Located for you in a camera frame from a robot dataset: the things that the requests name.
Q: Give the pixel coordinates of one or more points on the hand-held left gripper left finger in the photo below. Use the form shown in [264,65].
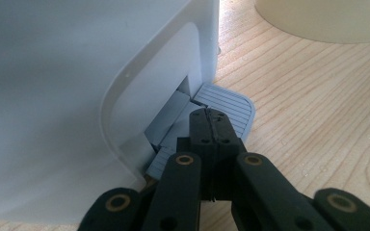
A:
[201,134]

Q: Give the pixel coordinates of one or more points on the round white container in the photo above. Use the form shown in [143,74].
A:
[327,19]

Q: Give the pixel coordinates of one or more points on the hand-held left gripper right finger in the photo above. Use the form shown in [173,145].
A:
[226,141]

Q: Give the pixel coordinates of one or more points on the white pedal bin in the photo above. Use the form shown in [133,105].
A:
[61,96]

